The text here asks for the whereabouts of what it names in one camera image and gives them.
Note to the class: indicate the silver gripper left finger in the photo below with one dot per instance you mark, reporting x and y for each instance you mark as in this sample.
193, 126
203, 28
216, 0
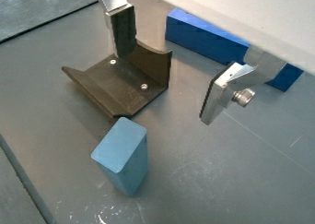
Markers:
119, 16

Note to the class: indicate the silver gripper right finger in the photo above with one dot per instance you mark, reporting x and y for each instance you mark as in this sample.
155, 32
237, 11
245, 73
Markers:
231, 85

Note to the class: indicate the light blue rectangle block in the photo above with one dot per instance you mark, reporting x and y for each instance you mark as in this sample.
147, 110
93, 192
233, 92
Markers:
121, 155

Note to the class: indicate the blue shape sorter board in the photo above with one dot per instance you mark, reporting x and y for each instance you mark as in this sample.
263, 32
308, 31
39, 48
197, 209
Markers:
203, 38

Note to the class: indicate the black curved holder stand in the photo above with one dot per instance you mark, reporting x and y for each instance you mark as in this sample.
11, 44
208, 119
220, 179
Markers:
124, 84

